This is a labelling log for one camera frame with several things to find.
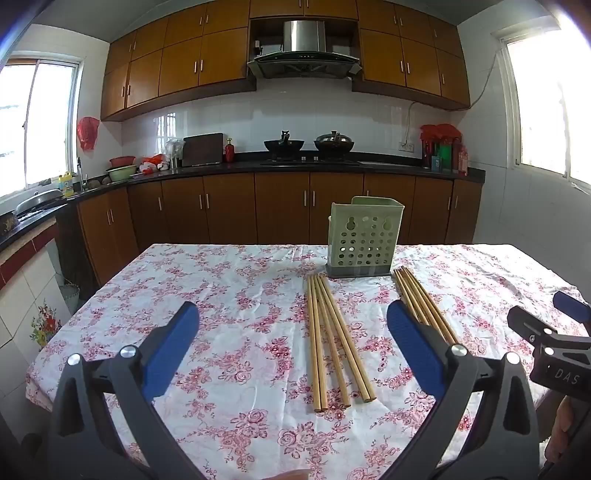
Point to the person's left hand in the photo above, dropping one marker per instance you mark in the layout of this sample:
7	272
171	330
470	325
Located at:
291	476

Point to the red and white plastic bag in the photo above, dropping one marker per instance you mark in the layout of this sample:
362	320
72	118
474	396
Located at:
152	164

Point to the green box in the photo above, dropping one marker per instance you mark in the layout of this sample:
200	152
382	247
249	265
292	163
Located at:
446	157

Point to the blue packet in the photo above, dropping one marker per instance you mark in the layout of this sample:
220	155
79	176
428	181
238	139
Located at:
436	163

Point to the yellow detergent bottle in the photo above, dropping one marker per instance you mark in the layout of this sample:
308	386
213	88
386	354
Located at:
67	183

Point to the person's right hand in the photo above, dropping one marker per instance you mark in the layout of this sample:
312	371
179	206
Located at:
559	427

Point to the small red bottle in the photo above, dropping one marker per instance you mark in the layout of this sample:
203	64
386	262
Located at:
230	151

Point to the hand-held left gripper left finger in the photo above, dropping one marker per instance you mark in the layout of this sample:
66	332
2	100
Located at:
171	346

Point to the dark kitchen countertop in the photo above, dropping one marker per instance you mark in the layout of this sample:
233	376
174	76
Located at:
207	167

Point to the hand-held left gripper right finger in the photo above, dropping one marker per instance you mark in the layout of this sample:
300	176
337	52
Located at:
415	341

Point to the floral white red tablecloth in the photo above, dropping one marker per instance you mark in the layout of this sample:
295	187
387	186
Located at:
231	323

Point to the red basin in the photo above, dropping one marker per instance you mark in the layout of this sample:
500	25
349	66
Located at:
122	161

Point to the aluminium frame window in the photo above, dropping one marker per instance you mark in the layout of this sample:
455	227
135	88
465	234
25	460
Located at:
46	115
545	101

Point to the grey pan lid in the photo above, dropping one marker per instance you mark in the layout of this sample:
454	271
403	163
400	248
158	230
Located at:
39	199

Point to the white bucket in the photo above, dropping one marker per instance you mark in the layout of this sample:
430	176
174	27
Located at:
69	300

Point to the chopsticks in holder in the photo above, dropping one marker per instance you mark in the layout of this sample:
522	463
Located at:
175	64

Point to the dark bottle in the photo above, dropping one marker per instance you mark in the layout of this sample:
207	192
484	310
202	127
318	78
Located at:
427	154

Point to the wooden wall cabinet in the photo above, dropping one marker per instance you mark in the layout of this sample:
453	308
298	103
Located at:
302	7
406	55

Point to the black gas stove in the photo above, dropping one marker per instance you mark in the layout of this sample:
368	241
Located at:
309	161

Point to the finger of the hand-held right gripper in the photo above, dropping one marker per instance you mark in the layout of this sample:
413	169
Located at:
524	321
571	305

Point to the green perforated utensil holder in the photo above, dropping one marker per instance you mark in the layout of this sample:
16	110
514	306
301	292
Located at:
364	240

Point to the tall red bottle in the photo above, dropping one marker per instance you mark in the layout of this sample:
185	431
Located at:
463	160

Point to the dark cutting board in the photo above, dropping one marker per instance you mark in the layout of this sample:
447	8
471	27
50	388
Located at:
203	150

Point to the metal faucet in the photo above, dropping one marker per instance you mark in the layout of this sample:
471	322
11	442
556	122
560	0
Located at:
81	173

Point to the black wok with lid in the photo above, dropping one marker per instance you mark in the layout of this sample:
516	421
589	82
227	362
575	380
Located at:
334	144

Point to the wooden base cabinets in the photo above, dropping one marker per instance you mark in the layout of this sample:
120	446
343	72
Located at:
231	207

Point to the white wall socket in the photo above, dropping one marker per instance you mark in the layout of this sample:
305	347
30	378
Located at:
407	147

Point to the wooden chopstick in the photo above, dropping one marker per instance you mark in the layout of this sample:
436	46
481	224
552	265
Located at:
348	346
314	346
418	297
320	360
400	286
408	291
333	350
429	304

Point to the steel range hood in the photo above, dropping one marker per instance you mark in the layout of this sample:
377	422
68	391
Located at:
302	37

